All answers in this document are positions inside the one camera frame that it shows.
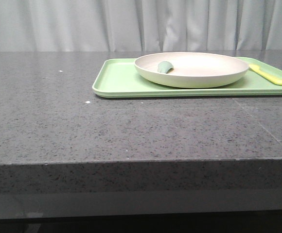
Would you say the cream round plate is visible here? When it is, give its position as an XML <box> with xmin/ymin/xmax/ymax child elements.
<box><xmin>134</xmin><ymin>52</ymin><xmax>249</xmax><ymax>88</ymax></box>

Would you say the yellow plastic fork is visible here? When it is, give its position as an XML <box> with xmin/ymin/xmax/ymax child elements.
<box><xmin>249</xmin><ymin>64</ymin><xmax>282</xmax><ymax>86</ymax></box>

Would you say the light green tray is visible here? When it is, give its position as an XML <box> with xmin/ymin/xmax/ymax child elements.
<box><xmin>92</xmin><ymin>57</ymin><xmax>282</xmax><ymax>99</ymax></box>

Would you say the mint green spoon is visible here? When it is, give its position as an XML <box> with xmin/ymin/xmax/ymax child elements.
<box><xmin>158</xmin><ymin>61</ymin><xmax>174</xmax><ymax>74</ymax></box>

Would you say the grey curtain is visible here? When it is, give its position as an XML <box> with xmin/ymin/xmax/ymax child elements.
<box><xmin>0</xmin><ymin>0</ymin><xmax>282</xmax><ymax>52</ymax></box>

